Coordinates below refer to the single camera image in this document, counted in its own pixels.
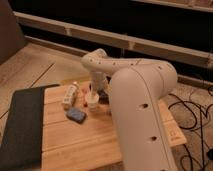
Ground white ceramic cup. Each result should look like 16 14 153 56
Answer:
85 92 99 110

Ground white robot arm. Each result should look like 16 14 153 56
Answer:
81 49 178 171

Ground dark blue bowl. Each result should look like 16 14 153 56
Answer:
97 89 109 104

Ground white power strip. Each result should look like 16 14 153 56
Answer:
62 84 78 110

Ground blue sponge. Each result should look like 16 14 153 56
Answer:
66 108 87 124

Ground dark grey mat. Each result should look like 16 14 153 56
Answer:
0 84 56 171

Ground white shelf frame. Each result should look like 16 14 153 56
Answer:
9 0 213 69

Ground black cables on floor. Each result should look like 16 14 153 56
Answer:
167 49 213 171

